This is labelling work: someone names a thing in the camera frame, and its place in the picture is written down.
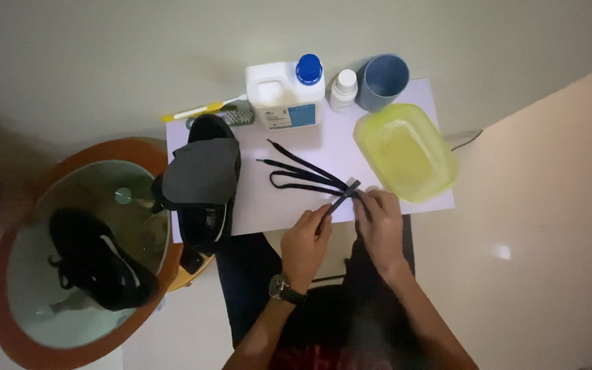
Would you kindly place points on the person's left hand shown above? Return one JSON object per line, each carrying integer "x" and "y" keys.
{"x": 303, "y": 245}

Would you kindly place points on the person's right hand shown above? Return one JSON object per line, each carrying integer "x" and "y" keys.
{"x": 384, "y": 234}

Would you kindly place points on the person's right fingers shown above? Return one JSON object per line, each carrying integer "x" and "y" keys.
{"x": 365, "y": 201}

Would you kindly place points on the black shoelace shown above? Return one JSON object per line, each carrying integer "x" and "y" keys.
{"x": 306, "y": 174}

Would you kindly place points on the yellow plastic tub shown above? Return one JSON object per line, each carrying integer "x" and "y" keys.
{"x": 406, "y": 151}

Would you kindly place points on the white paper sheet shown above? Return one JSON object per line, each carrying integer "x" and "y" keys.
{"x": 301, "y": 159}

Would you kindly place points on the person's dark trousers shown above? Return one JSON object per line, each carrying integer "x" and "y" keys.
{"x": 327, "y": 288}

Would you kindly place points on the small white bottle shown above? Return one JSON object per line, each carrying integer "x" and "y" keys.
{"x": 344, "y": 91}

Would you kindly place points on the blue plastic cup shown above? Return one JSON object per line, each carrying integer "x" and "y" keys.
{"x": 382, "y": 82}

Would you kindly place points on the black wrist watch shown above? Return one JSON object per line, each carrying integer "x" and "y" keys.
{"x": 284, "y": 291}

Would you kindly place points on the white jug with blue cap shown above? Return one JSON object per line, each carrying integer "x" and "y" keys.
{"x": 285, "y": 97}

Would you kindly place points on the grey scrub brush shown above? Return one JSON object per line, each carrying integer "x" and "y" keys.
{"x": 232, "y": 115}

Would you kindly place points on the black sneaker with grey cloth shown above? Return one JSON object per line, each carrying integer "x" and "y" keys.
{"x": 201, "y": 205}

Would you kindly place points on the grey cloth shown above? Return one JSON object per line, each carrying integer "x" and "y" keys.
{"x": 201, "y": 172}

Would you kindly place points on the yellow white toothbrush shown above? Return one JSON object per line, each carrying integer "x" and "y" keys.
{"x": 201, "y": 109}

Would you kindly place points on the black sneaker with white stripe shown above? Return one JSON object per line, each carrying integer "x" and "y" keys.
{"x": 98, "y": 262}

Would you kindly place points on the orange round basin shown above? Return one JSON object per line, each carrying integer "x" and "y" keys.
{"x": 70, "y": 257}

